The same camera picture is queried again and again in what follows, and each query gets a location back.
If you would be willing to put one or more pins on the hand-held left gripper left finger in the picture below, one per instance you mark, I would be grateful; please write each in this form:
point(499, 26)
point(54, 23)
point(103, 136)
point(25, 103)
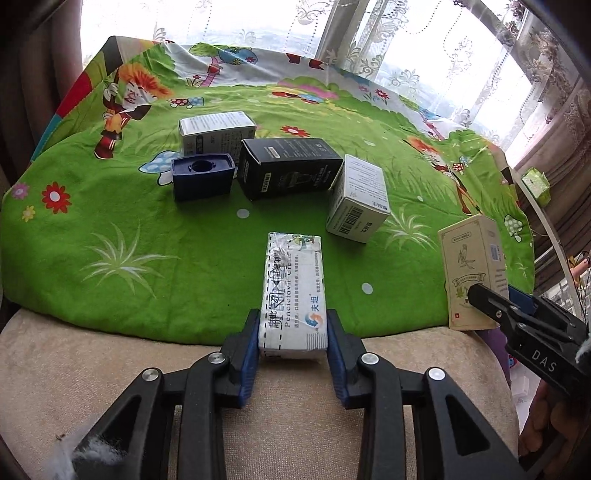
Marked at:
point(247, 364)

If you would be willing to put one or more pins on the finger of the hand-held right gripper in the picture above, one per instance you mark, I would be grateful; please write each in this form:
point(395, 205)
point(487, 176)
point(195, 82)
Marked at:
point(489, 304)
point(521, 296)

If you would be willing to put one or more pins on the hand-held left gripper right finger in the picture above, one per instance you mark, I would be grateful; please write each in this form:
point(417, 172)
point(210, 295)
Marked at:
point(337, 364)

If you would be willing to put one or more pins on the purple cardboard box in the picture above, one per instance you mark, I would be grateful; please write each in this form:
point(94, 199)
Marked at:
point(501, 346)

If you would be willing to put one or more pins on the beige illustrated box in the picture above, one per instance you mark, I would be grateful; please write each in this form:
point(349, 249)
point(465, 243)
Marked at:
point(471, 258)

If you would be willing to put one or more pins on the white medicine box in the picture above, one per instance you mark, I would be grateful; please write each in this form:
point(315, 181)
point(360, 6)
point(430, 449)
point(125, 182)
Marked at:
point(293, 295)

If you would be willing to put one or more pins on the person's right hand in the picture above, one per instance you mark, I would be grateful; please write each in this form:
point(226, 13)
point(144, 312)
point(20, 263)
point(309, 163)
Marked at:
point(535, 424)

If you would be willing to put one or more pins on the white curved shelf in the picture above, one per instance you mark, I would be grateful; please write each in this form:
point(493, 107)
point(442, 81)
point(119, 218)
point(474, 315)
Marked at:
point(549, 230)

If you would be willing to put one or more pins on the beige cushion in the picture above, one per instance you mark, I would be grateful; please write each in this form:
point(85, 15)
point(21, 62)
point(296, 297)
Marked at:
point(286, 424)

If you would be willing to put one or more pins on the green tissue packet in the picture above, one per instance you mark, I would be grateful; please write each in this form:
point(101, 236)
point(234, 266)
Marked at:
point(535, 184)

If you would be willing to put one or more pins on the brown curtain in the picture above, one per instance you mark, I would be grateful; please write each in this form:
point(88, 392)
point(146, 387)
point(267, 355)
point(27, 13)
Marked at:
point(563, 138)
point(32, 69)

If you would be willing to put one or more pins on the green cartoon printed blanket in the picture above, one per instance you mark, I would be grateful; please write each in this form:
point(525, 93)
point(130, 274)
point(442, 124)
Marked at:
point(138, 240)

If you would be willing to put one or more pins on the white barcode box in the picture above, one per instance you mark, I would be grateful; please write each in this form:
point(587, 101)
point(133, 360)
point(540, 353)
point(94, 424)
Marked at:
point(360, 194)

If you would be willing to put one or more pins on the blue plastic tray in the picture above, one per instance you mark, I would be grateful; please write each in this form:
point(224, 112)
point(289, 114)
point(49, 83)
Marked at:
point(203, 184)

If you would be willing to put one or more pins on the black box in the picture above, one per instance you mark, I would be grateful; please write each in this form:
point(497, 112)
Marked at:
point(286, 166)

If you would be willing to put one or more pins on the grey white box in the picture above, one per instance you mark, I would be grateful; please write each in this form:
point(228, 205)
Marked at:
point(217, 127)

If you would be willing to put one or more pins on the white lace curtain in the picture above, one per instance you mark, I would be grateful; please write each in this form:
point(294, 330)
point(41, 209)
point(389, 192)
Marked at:
point(415, 46)

